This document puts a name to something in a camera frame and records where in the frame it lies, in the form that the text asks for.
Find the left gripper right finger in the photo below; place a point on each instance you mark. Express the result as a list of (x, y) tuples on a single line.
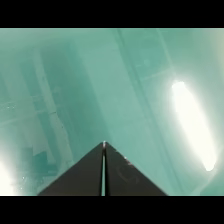
[(128, 178)]

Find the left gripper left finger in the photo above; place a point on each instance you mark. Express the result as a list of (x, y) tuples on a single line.
[(81, 178)]

